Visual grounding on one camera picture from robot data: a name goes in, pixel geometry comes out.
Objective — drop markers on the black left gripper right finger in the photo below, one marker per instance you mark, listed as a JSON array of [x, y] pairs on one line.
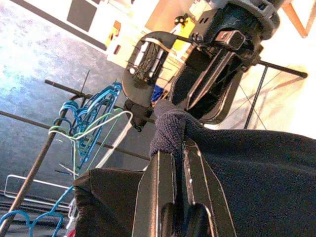
[[207, 197]]

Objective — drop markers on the navy blue garment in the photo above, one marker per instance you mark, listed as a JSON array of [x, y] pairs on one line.
[[259, 172]]

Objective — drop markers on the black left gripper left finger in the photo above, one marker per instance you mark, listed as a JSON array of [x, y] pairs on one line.
[[153, 197]]

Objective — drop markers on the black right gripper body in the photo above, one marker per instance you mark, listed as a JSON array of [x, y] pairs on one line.
[[222, 27]]

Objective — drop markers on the light wooden leg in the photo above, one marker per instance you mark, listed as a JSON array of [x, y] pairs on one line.
[[293, 14]]

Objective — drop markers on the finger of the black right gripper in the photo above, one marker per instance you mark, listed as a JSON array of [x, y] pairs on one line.
[[217, 93], [187, 79]]

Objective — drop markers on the black folding chair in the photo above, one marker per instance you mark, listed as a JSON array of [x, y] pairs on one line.
[[135, 96]]

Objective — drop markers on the black metal clothes rack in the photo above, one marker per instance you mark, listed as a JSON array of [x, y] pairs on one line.
[[37, 170]]

